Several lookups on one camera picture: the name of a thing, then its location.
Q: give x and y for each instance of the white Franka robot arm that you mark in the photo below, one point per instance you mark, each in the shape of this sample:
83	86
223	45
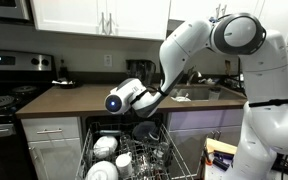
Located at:
270	126

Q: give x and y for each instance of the white sink base cabinet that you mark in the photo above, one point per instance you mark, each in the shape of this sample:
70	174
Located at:
190	133

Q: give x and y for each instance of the white crumpled cloth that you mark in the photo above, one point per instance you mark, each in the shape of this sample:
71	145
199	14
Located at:
180	98

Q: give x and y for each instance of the black dishwasher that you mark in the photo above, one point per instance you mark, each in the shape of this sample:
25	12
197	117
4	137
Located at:
117	120

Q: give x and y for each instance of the dark grey plastic container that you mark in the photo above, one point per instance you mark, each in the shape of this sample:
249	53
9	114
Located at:
144	131

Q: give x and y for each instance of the chrome sink faucet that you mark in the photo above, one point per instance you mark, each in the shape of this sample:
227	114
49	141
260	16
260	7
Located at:
194	75

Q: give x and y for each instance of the light blue plastic lid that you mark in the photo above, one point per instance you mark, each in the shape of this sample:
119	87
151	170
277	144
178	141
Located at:
109	132

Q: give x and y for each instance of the clear drinking glass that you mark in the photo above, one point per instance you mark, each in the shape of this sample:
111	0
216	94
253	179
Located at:
124	141
162	151

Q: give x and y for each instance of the white ceramic bowl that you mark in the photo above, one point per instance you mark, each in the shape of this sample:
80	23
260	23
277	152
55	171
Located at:
105	146
102	171

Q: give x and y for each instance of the white cup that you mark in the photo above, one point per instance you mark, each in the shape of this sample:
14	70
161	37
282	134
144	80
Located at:
214	94

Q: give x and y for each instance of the white upper cabinet door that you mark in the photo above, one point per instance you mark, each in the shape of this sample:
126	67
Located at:
67	15
137	16

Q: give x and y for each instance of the white cabinet door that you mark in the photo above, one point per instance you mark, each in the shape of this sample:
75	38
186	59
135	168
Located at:
67	15
137	16
55	160

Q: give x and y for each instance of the white ceramic mug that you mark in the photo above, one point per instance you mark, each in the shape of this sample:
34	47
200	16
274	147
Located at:
124	165

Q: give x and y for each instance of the small dark dish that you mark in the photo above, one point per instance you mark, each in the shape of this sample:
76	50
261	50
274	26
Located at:
64	84

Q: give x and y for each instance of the black counter dish rack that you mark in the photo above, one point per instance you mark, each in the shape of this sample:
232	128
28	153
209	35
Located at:
234	82

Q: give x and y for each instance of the light wooden board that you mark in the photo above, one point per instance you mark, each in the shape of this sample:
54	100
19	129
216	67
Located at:
217	145

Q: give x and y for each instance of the white corner upper cabinet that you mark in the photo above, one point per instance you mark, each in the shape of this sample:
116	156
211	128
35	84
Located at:
190	10

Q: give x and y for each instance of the white drawer front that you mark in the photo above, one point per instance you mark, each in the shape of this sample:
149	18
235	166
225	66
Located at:
50	125

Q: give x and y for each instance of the black bar clamp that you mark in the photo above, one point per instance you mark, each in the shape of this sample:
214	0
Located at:
222	160

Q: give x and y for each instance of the white lower cabinet door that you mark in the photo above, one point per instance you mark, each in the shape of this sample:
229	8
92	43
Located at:
55	160

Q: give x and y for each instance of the small coil stove burner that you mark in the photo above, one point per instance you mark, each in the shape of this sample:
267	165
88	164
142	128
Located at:
24	89

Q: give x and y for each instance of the black stainless electric stove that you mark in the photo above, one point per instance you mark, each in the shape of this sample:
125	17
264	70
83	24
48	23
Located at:
4	83

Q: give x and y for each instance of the stainless microwave oven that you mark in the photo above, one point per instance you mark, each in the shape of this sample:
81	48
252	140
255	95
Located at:
4	8

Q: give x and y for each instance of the white wall outlet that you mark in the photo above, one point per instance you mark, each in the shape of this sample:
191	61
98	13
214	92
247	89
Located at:
108	60

